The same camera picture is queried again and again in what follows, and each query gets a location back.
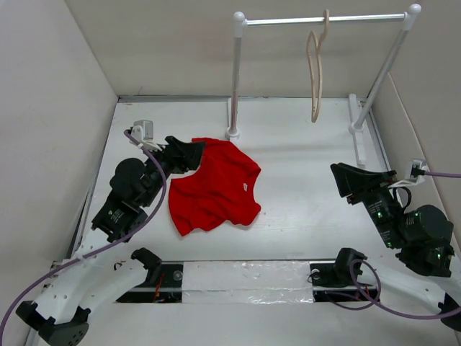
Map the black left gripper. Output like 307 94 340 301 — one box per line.
141 136 205 206

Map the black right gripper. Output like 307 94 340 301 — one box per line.
328 160 404 247

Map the red t-shirt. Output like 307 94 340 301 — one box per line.
169 137 261 236

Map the beige wooden clothes hanger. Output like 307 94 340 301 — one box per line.
305 9 330 123

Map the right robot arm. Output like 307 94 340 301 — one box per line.
307 159 460 332

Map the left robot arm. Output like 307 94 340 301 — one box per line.
16 136 205 345

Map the silver foil tape strip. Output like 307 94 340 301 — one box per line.
182 260 313 305

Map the white metal clothes rack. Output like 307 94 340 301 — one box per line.
224 3 422 167

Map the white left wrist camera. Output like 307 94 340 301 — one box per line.
128 120 154 142

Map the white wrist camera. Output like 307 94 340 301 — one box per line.
393 159 428 187
128 120 154 142

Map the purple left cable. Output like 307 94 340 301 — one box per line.
0 130 168 338

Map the purple cable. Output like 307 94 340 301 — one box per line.
0 130 168 338
349 169 461 320

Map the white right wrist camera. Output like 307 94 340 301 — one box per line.
393 159 428 187

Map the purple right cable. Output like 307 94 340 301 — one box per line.
349 169 461 320

